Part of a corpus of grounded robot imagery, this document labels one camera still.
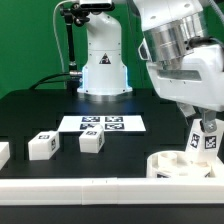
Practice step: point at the white round stool seat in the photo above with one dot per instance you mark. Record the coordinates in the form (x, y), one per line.
(174, 164)

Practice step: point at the white left fence wall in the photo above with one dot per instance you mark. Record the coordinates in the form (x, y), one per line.
(4, 153)

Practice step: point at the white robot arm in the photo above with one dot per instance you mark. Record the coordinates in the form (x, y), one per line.
(161, 21)

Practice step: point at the white marker sheet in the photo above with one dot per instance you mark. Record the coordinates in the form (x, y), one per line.
(127, 123)

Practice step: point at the white front fence wall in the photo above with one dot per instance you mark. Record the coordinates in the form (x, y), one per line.
(117, 191)

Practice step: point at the white fence wall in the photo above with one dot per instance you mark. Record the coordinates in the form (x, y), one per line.
(4, 153)
(117, 191)

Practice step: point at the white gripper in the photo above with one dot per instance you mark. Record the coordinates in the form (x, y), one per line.
(189, 76)

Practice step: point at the black camera stand pole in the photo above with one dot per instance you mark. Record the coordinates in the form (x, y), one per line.
(73, 15)

